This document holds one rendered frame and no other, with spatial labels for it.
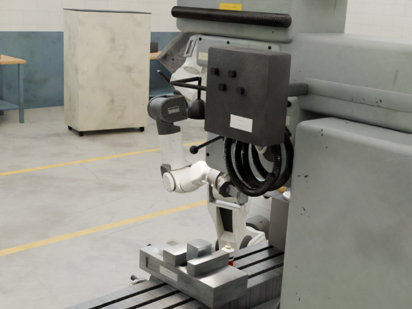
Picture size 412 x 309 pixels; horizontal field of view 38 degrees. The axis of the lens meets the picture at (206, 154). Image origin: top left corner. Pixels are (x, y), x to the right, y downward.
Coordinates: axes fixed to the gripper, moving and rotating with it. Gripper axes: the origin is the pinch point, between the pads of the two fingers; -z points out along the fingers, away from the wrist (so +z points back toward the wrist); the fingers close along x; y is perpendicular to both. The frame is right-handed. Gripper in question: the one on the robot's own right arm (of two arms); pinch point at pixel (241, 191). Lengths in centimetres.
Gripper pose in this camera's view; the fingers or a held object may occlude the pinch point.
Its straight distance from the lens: 196.9
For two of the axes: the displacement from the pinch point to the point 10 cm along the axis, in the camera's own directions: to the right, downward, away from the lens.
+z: -4.0, -2.6, 8.8
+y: -0.6, 9.6, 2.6
